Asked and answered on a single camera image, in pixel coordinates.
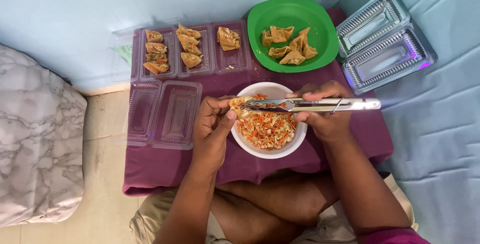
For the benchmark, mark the chopped carrot cabbage filling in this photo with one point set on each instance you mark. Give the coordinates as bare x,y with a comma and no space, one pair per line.
266,131

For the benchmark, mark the pile of empty fried tofu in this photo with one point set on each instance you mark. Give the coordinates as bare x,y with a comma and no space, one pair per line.
292,58

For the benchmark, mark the person's left hand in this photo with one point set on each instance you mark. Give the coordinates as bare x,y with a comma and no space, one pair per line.
208,131

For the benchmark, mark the clear plastic clamshell container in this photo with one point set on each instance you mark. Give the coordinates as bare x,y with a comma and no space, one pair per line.
176,112
236,58
170,35

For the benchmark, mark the person's right hand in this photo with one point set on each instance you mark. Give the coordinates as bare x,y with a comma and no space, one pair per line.
330,124

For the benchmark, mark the purple table cloth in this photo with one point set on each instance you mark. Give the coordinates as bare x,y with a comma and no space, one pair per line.
168,169

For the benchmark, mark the marble pattern pillow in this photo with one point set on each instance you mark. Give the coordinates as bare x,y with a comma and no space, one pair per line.
37,135

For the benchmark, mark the person's legs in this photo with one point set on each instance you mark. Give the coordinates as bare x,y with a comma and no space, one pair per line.
270,202

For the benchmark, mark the green square plate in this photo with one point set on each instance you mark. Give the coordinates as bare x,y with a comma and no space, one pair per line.
292,11

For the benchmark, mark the metal kitchen tongs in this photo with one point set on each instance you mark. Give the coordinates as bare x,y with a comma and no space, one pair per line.
356,104

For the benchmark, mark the half-filled tofu pocket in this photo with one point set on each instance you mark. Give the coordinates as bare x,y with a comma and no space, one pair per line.
239,103

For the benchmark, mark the stack of clear clamshell containers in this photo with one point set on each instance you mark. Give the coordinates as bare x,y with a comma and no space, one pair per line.
382,56

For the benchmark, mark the group of stuffed tofu pieces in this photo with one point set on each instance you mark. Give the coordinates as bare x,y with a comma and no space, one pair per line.
155,50

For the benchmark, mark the light blue mattress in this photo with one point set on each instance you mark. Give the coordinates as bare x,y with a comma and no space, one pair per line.
442,124

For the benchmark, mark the person's purple shirt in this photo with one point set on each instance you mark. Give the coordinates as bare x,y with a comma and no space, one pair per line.
393,237

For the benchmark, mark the white round bowl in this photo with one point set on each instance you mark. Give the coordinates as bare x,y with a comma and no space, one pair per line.
270,154

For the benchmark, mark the person's beige shorts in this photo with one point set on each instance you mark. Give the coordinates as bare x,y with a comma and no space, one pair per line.
153,214

